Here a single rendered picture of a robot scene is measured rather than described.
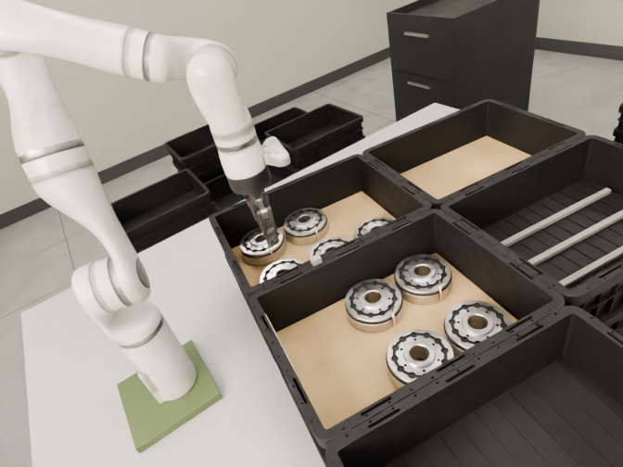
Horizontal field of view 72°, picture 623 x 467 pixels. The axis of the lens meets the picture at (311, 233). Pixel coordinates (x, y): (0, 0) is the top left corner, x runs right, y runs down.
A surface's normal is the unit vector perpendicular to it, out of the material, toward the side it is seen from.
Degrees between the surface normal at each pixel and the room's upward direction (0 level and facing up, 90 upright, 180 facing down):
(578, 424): 0
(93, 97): 90
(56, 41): 81
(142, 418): 0
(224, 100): 107
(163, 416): 0
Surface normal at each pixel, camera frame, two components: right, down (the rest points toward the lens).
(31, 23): 0.24, 0.18
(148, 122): 0.53, 0.44
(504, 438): -0.20, -0.77
